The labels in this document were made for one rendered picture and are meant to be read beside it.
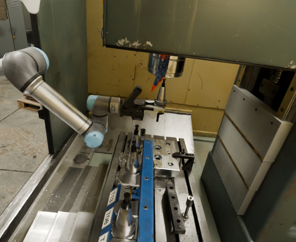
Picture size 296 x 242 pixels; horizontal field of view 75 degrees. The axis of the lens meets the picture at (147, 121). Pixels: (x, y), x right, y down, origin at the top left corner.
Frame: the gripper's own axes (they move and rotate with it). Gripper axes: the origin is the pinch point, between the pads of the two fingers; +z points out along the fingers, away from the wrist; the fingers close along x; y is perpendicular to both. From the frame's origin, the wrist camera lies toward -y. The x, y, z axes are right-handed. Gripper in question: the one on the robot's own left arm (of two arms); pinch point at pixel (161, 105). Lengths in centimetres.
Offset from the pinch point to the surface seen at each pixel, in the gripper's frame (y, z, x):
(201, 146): 75, 58, -83
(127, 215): 5, -11, 57
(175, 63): -21.9, 1.7, 7.6
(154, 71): -17.4, -5.9, 6.1
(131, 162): 7.3, -11.4, 34.9
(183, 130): 56, 35, -81
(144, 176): 10.1, -6.7, 37.9
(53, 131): 35, -65, -23
